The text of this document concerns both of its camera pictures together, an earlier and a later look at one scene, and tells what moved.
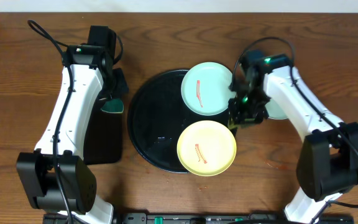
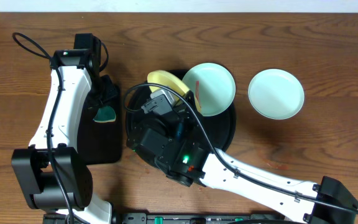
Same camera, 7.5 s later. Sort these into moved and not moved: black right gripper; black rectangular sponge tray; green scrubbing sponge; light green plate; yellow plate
Moved: green scrubbing sponge; yellow plate; black right gripper
Not moved: light green plate; black rectangular sponge tray
